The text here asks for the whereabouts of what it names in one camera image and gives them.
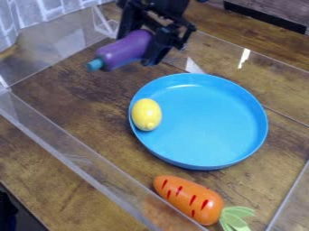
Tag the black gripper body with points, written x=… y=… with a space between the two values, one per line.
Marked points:
x=164 y=13

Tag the yellow toy lemon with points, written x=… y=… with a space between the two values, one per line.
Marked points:
x=146 y=114

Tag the purple toy eggplant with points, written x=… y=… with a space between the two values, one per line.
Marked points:
x=122 y=52

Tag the blue round tray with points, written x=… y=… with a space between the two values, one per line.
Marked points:
x=214 y=123

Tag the orange toy carrot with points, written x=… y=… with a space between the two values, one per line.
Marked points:
x=201 y=203

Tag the clear acrylic corner bracket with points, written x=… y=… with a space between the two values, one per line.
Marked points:
x=104 y=26

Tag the clear acrylic enclosure wall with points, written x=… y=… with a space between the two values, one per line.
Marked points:
x=72 y=162

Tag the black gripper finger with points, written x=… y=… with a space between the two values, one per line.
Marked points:
x=159 y=47
x=128 y=18

